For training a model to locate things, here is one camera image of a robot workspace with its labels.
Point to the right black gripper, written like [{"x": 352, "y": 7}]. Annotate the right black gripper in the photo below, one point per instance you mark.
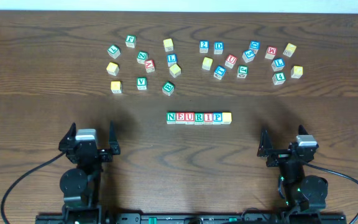
[{"x": 279, "y": 155}]

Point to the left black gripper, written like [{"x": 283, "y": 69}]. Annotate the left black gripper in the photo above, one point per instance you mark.
[{"x": 103, "y": 151}]

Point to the blue P block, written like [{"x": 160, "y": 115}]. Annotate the blue P block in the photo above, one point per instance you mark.
[{"x": 217, "y": 118}]

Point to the red I block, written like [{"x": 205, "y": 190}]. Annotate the red I block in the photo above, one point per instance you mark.
[{"x": 208, "y": 118}]

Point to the green N block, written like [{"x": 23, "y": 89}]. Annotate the green N block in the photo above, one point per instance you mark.
[{"x": 171, "y": 117}]

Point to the green R block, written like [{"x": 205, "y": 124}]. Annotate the green R block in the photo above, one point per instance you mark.
[{"x": 199, "y": 118}]

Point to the red u block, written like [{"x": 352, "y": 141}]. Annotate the red u block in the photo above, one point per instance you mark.
[
  {"x": 230, "y": 61},
  {"x": 189, "y": 118}
]

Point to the red E block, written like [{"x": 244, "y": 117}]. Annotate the red E block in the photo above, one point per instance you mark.
[{"x": 180, "y": 118}]

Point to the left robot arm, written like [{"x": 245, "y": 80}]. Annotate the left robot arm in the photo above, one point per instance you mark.
[{"x": 81, "y": 185}]

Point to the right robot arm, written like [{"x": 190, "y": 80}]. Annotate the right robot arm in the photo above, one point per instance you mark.
[{"x": 305, "y": 195}]

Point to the green 4 block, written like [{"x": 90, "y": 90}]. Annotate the green 4 block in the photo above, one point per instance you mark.
[{"x": 278, "y": 78}]

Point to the yellow K block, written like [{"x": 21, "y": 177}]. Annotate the yellow K block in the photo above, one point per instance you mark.
[{"x": 116, "y": 87}]

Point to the yellow G block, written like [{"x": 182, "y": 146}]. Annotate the yellow G block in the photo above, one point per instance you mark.
[{"x": 296, "y": 71}]

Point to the blue L block right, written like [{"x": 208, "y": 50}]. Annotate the blue L block right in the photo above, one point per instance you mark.
[{"x": 278, "y": 64}]

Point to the blue l block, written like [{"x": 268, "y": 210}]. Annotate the blue l block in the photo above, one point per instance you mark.
[
  {"x": 171, "y": 59},
  {"x": 278, "y": 64}
]

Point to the yellow C block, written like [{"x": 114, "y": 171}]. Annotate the yellow C block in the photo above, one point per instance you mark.
[{"x": 112, "y": 68}]

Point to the green e block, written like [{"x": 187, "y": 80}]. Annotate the green e block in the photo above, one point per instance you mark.
[{"x": 242, "y": 71}]

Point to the green V block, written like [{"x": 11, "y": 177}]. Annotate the green V block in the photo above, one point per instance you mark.
[{"x": 141, "y": 83}]

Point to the red M block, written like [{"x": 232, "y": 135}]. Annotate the red M block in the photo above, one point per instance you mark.
[{"x": 270, "y": 52}]

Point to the blue 5 block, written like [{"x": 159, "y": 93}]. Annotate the blue 5 block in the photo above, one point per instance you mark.
[{"x": 248, "y": 56}]

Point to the yellow block top right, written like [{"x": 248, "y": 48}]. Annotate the yellow block top right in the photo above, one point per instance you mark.
[{"x": 289, "y": 50}]

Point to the blue T block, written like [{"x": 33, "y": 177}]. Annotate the blue T block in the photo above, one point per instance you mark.
[{"x": 219, "y": 72}]

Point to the green L block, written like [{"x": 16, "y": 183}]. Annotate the green L block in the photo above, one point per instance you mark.
[{"x": 114, "y": 51}]

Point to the green B block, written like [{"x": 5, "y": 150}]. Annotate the green B block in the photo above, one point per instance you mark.
[{"x": 168, "y": 88}]

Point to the blue D block right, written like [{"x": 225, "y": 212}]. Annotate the blue D block right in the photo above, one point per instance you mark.
[{"x": 254, "y": 46}]

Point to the blue d block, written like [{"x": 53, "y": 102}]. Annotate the blue d block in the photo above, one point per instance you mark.
[
  {"x": 218, "y": 48},
  {"x": 254, "y": 46}
]

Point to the red A block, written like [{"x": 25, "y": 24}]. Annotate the red A block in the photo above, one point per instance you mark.
[{"x": 149, "y": 66}]

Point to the green Z block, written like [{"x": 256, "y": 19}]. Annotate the green Z block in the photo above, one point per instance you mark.
[{"x": 142, "y": 57}]

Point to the yellow O block centre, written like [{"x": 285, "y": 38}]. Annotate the yellow O block centre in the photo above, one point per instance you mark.
[{"x": 207, "y": 63}]

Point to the yellow o block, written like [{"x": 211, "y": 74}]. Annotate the yellow o block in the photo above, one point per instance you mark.
[
  {"x": 175, "y": 70},
  {"x": 207, "y": 63}
]

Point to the green J block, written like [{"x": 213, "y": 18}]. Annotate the green J block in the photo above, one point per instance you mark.
[{"x": 130, "y": 41}]

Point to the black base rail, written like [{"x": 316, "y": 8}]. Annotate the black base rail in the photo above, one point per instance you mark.
[{"x": 135, "y": 218}]

